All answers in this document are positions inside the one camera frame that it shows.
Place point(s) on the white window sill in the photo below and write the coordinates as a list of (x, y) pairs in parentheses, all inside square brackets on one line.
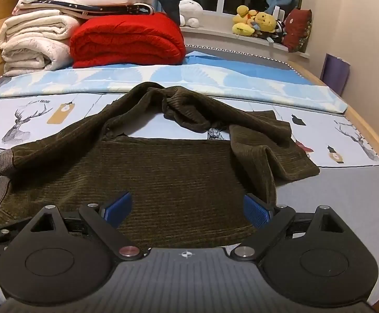
[(215, 27)]

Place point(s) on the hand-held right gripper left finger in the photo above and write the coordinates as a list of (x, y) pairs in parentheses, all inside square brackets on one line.
[(119, 208)]

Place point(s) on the black white striped plush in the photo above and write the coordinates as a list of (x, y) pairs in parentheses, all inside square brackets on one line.
[(280, 32)]

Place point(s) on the deer print bed sheet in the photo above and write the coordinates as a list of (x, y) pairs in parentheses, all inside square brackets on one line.
[(46, 127)]

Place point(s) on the red folded blanket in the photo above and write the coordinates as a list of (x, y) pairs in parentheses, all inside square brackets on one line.
[(127, 39)]

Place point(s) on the yellow duck plush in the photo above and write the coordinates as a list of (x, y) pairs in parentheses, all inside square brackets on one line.
[(243, 21)]

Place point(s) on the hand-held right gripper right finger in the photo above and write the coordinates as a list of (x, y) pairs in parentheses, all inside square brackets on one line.
[(257, 211)]

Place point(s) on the cream folded quilt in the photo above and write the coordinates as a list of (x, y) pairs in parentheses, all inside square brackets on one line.
[(33, 42)]

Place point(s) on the dark red pillow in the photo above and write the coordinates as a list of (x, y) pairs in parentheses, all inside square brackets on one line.
[(298, 29)]

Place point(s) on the white plush toy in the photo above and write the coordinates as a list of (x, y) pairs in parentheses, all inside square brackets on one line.
[(191, 12)]

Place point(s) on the blue white patterned blanket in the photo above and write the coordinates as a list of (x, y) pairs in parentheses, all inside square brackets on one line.
[(209, 78)]

